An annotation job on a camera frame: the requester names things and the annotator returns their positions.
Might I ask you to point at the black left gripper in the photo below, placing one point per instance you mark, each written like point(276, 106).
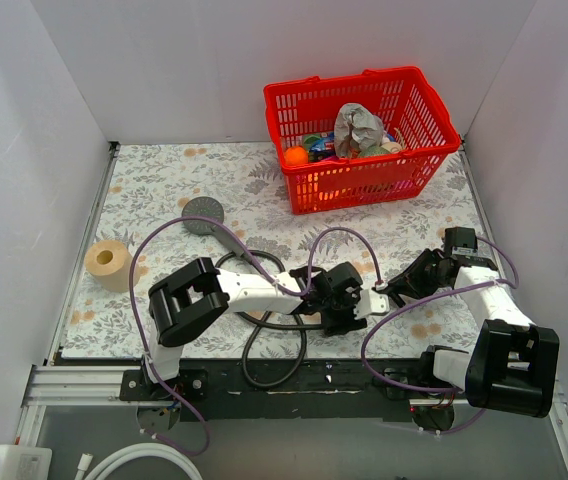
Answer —
point(343, 304)

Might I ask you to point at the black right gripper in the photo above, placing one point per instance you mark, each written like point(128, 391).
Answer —
point(425, 273)

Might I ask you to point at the grey shower head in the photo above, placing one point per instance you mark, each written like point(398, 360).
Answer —
point(205, 217)

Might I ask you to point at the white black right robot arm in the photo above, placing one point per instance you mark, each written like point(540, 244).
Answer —
point(512, 366)

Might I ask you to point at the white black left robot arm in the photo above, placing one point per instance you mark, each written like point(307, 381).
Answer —
point(187, 302)

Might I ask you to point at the orange fruit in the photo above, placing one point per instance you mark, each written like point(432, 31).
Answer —
point(296, 156)

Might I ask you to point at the green round item in basket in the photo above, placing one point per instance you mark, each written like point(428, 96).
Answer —
point(373, 151)

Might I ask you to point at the white round item in basket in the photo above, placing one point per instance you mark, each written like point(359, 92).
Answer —
point(392, 147)

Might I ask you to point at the blue snack packet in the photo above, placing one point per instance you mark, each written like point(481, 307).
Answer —
point(323, 146)

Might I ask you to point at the red plastic basket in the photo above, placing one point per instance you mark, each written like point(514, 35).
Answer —
point(298, 112)

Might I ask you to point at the floral table mat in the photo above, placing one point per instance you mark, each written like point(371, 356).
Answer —
point(149, 185)

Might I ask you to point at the beige tape roll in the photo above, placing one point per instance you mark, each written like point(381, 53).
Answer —
point(109, 263)

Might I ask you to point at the white box with grey button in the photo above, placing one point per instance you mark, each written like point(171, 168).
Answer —
point(24, 463)

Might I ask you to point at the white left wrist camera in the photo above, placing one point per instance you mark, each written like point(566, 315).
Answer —
point(371, 303)

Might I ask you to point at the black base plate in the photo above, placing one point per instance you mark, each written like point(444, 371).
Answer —
point(319, 389)

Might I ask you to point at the aluminium rail frame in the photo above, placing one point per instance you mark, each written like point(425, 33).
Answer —
point(330, 420)

